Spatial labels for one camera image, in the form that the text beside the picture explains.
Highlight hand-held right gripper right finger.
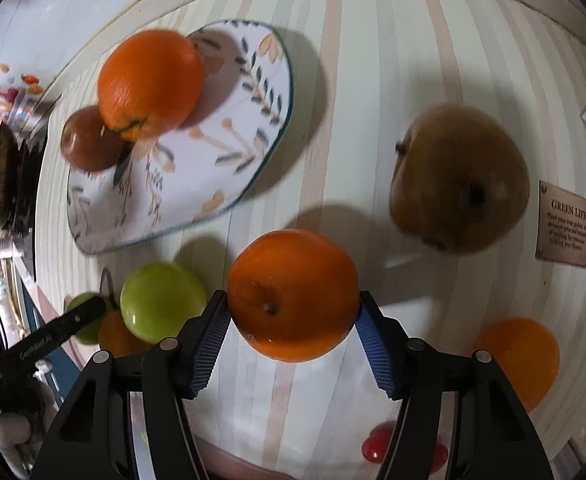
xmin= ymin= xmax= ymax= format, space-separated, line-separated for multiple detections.
xmin=355 ymin=290 xmax=555 ymax=480

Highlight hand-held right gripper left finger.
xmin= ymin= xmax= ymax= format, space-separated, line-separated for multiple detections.
xmin=30 ymin=289 xmax=232 ymax=480

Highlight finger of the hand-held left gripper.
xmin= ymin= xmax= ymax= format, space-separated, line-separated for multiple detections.
xmin=0 ymin=296 xmax=108 ymax=376

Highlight green apple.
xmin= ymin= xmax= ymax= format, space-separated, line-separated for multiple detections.
xmin=119 ymin=261 xmax=209 ymax=346
xmin=65 ymin=292 xmax=112 ymax=346

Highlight small orange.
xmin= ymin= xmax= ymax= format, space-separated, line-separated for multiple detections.
xmin=98 ymin=310 xmax=153 ymax=358

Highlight red fruit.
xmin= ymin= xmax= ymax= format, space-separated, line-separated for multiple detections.
xmin=362 ymin=422 xmax=449 ymax=476

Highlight red-brown apple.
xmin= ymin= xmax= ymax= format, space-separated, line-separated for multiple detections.
xmin=60 ymin=105 xmax=128 ymax=172

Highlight brown pear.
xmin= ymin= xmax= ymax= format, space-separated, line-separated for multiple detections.
xmin=389 ymin=102 xmax=531 ymax=255

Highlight floral ceramic plate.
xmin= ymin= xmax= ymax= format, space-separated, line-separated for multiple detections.
xmin=67 ymin=19 xmax=294 ymax=256

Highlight brown printed label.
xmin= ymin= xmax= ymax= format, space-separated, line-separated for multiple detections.
xmin=536 ymin=180 xmax=586 ymax=271

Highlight large orange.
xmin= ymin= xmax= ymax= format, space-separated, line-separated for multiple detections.
xmin=97 ymin=29 xmax=206 ymax=143

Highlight striped tablecloth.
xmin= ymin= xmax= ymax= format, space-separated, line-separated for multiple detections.
xmin=33 ymin=0 xmax=586 ymax=480

